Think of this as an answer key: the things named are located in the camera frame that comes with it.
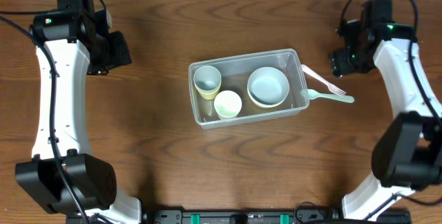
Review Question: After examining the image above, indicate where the pink plastic fork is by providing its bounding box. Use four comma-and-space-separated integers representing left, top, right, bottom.
301, 64, 346, 96

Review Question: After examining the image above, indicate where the mint green plastic spoon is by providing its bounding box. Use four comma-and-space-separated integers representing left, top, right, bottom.
301, 89, 355, 103

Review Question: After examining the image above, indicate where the grey plastic cup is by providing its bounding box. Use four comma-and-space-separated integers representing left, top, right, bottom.
193, 66, 222, 93

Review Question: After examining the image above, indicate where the grey plastic bowl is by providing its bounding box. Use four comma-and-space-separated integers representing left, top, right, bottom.
247, 67, 290, 99

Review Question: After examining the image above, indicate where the yellow plastic cup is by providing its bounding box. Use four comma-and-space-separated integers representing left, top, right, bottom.
196, 85, 220, 100

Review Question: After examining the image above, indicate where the yellow plastic bowl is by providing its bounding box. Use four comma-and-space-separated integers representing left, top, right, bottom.
249, 94, 286, 109

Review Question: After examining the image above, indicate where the clear plastic container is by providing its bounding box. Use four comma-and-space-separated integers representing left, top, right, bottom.
189, 48, 309, 129

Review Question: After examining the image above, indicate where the cream white plastic cup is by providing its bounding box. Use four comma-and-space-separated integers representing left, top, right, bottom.
214, 91, 242, 120

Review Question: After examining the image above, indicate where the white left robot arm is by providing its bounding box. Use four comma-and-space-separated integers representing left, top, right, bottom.
15, 0, 142, 223

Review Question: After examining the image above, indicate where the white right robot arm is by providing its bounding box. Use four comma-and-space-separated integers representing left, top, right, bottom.
329, 0, 441, 221

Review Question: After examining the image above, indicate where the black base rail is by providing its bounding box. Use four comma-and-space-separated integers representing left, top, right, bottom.
88, 207, 412, 224

